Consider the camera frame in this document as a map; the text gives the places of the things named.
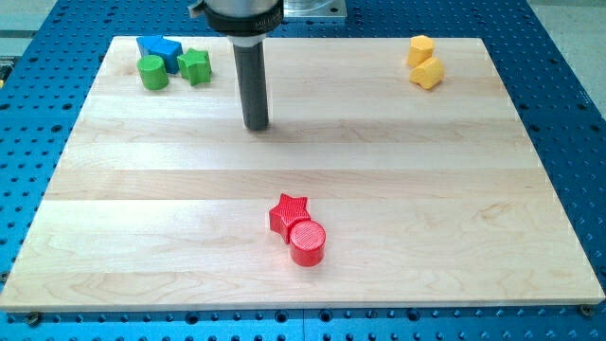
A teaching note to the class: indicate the green cylinder block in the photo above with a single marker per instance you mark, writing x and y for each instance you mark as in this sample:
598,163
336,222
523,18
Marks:
152,72

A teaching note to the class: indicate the red cylinder block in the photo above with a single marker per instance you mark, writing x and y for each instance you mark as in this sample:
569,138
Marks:
307,243

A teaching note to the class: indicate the blue perforated metal table plate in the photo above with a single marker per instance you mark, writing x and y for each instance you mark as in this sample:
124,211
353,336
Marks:
551,55

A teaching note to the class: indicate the yellow heart block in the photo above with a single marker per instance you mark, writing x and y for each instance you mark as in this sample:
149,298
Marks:
428,74

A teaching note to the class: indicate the blue cube block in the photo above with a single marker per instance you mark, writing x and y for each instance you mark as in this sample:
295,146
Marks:
168,51

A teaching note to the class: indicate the brass board screw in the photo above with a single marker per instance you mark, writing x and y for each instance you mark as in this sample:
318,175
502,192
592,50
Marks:
586,310
33,319

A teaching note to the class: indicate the blue triangular block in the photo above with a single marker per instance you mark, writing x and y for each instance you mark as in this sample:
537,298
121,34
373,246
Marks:
147,45

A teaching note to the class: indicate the right brass board screw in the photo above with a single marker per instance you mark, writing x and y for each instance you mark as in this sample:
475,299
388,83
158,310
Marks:
586,310

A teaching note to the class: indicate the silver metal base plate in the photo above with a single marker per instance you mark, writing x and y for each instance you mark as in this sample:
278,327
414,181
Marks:
316,9

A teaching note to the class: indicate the light wooden board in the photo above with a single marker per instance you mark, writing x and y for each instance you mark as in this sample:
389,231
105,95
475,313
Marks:
429,198

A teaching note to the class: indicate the silver black robot tool mount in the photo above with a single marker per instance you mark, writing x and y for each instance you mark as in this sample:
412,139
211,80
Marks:
245,23

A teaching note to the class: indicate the yellow hexagon block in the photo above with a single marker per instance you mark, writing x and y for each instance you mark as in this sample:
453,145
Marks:
421,48

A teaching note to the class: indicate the red star block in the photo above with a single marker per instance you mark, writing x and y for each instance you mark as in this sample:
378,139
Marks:
288,212

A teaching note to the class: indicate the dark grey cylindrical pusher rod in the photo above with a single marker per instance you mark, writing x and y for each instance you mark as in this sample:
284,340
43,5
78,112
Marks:
250,67

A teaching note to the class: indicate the green star block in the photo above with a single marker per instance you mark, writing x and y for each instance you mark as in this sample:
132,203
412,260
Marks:
195,66

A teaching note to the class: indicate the left brass board screw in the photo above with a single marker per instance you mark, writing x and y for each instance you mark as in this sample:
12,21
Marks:
33,319

